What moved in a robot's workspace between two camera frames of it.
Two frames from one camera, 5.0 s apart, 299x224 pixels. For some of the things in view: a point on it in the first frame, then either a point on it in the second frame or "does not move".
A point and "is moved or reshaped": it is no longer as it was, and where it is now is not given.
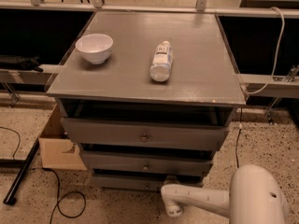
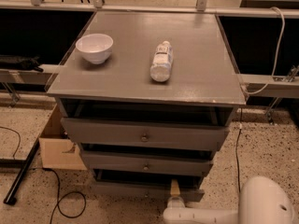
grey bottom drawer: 142,183 is moved or reshaped
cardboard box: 58,151 does not move
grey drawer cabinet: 148,96 does not move
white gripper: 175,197 → 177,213
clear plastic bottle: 163,61 does not move
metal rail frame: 282,86 does not move
